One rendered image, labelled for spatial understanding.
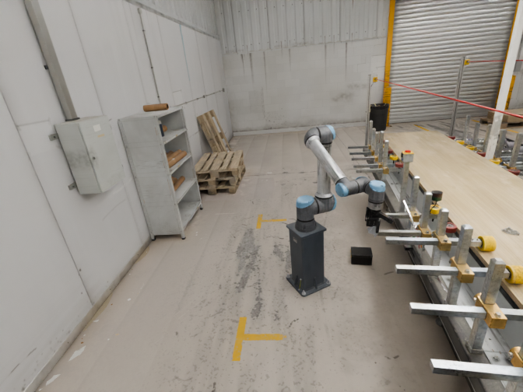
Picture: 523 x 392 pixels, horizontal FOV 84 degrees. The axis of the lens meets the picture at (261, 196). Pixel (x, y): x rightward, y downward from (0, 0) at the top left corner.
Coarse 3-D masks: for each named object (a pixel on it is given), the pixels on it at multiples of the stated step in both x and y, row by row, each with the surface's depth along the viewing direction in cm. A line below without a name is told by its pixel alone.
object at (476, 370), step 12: (432, 360) 94; (444, 360) 94; (432, 372) 93; (444, 372) 92; (456, 372) 91; (468, 372) 90; (480, 372) 89; (492, 372) 89; (504, 372) 89; (516, 372) 88
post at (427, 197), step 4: (424, 192) 176; (428, 192) 174; (424, 196) 176; (428, 196) 174; (424, 200) 176; (428, 200) 175; (424, 204) 176; (428, 204) 176; (424, 208) 177; (428, 208) 177; (424, 212) 178; (428, 212) 178; (424, 216) 179; (428, 216) 179; (420, 220) 184; (424, 220) 180; (428, 220) 180; (420, 224) 184; (424, 224) 181
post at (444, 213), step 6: (444, 210) 151; (438, 216) 155; (444, 216) 152; (438, 222) 155; (444, 222) 153; (438, 228) 156; (444, 228) 154; (438, 234) 156; (444, 234) 156; (432, 252) 165; (438, 252) 160; (432, 258) 165; (438, 258) 162; (432, 264) 165; (438, 264) 164
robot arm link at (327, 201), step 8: (320, 128) 216; (328, 128) 217; (320, 136) 215; (328, 136) 218; (328, 144) 220; (328, 152) 224; (320, 168) 230; (320, 176) 233; (328, 176) 233; (320, 184) 237; (328, 184) 236; (320, 192) 240; (328, 192) 239; (320, 200) 240; (328, 200) 240; (320, 208) 240; (328, 208) 243
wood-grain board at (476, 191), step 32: (416, 160) 292; (448, 160) 283; (480, 160) 275; (448, 192) 219; (480, 192) 214; (512, 192) 209; (480, 224) 175; (512, 224) 172; (480, 256) 149; (512, 256) 146; (512, 288) 127
